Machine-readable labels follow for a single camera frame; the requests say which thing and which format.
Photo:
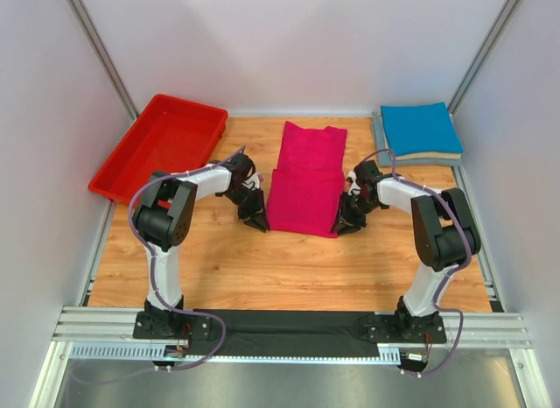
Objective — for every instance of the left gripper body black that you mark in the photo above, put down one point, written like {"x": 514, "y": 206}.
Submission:
{"x": 250, "y": 205}

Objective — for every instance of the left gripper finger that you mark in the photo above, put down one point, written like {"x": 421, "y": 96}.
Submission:
{"x": 257, "y": 223}
{"x": 261, "y": 210}

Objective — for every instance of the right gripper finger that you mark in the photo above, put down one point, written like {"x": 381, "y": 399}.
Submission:
{"x": 339, "y": 221}
{"x": 348, "y": 228}

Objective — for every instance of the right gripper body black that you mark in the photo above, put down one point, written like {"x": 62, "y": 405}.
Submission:
{"x": 353, "y": 210}

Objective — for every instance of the magenta t shirt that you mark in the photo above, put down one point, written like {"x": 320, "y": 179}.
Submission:
{"x": 308, "y": 180}

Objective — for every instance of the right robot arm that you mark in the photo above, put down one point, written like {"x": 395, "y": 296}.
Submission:
{"x": 445, "y": 236}

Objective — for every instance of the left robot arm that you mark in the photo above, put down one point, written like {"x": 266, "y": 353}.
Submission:
{"x": 160, "y": 217}

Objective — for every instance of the blue folded t shirt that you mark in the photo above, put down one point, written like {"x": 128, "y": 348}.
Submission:
{"x": 435, "y": 112}

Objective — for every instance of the beige folded t shirt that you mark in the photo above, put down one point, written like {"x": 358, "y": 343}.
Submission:
{"x": 422, "y": 139}

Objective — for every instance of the red plastic bin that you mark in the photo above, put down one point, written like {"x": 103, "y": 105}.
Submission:
{"x": 170, "y": 135}

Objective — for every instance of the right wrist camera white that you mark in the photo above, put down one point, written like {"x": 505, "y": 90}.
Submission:
{"x": 353, "y": 184}

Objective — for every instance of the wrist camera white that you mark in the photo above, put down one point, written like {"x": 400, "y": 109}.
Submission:
{"x": 353, "y": 184}
{"x": 253, "y": 182}

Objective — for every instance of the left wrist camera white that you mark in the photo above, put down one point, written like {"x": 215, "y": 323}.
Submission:
{"x": 253, "y": 182}

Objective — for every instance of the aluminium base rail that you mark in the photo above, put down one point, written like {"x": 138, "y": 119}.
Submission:
{"x": 107, "y": 333}

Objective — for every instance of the right frame post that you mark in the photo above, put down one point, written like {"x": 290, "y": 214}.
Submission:
{"x": 497, "y": 28}

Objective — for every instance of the frame post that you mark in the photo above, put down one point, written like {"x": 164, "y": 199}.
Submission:
{"x": 86, "y": 23}
{"x": 497, "y": 28}

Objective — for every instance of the left frame post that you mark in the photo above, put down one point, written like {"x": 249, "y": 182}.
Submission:
{"x": 86, "y": 23}

